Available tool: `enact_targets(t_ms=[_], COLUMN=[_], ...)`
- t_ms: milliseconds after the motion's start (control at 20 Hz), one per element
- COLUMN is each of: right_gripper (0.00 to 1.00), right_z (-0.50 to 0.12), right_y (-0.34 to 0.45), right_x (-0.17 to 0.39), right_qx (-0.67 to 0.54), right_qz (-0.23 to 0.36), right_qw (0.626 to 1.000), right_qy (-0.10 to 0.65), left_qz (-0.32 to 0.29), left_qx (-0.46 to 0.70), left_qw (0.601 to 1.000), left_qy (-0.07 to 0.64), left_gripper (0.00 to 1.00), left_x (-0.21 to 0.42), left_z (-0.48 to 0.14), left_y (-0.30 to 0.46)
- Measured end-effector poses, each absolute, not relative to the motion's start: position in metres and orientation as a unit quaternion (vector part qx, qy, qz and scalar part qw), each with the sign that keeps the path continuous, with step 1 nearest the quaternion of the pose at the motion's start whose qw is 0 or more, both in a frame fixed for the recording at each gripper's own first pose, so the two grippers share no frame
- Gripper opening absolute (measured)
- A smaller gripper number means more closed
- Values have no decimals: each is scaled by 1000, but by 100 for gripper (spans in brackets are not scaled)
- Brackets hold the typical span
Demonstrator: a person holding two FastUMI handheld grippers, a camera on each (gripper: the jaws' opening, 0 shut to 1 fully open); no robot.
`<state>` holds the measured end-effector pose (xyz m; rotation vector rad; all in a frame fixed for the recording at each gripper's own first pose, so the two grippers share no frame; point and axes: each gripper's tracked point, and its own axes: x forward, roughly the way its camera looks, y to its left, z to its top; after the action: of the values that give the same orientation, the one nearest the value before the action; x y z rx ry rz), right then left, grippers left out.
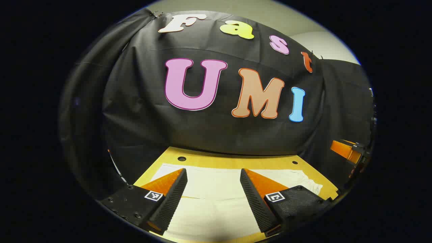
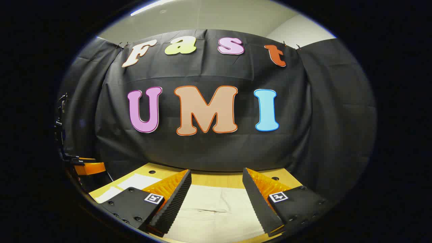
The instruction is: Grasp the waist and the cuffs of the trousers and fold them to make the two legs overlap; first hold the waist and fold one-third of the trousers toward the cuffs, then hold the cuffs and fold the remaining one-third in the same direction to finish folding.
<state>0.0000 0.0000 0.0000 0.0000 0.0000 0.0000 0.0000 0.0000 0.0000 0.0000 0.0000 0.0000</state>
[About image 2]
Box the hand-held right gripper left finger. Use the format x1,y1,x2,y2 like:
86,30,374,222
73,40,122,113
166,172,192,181
99,169,192,236

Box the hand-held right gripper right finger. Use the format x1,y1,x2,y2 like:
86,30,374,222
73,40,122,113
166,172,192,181
242,167,330,237

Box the cream white jeans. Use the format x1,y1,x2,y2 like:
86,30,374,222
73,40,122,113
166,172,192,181
96,173,267,243

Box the black backdrop cloth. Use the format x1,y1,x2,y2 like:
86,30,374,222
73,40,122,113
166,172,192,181
57,29,378,199

